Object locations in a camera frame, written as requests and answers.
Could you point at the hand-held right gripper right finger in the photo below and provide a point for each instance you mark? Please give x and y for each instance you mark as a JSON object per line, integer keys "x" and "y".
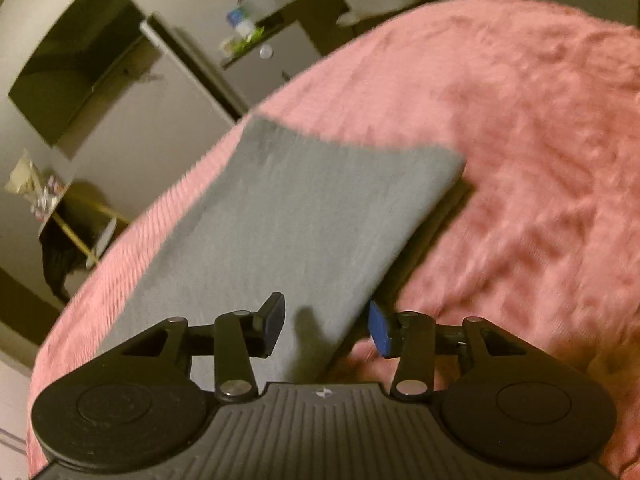
{"x": 378, "y": 331}

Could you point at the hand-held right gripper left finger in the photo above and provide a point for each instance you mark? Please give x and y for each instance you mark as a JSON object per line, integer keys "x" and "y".
{"x": 273, "y": 324}

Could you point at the grey pants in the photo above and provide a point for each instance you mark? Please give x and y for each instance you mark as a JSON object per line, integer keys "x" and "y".
{"x": 300, "y": 220}

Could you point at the round side table yellow legs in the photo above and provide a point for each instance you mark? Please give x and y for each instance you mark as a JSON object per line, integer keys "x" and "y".
{"x": 80, "y": 220}

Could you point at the black cloth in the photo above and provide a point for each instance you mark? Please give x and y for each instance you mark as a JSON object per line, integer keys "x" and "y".
{"x": 57, "y": 265}

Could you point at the pink ribbed blanket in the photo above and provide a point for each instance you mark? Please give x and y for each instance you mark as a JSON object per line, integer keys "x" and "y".
{"x": 525, "y": 160}

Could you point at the white refrigerator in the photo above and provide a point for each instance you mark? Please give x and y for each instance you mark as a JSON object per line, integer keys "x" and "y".
{"x": 165, "y": 95}

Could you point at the white wardrobe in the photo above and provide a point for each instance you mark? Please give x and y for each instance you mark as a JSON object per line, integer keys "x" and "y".
{"x": 10, "y": 410}

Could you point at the wrapped flower bouquet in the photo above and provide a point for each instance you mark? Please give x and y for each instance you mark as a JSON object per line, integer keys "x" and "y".
{"x": 30, "y": 180}

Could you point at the grey shelf unit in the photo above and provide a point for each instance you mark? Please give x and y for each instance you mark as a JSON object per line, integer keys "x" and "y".
{"x": 295, "y": 35}

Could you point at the blue white bottle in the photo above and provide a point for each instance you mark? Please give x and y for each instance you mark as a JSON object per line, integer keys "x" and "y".
{"x": 240, "y": 20}

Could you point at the wall-mounted television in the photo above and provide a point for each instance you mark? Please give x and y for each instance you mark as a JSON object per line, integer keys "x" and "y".
{"x": 75, "y": 60}

